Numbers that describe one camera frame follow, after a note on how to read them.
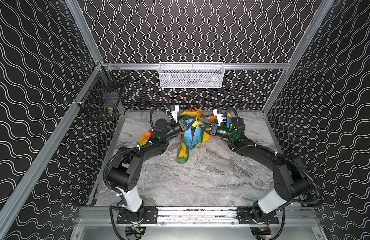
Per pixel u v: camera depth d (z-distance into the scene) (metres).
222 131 0.73
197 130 0.83
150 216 0.74
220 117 0.76
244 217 0.73
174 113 0.76
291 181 0.46
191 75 1.30
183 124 0.73
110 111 0.82
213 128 0.73
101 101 0.94
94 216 0.76
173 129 0.73
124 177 0.47
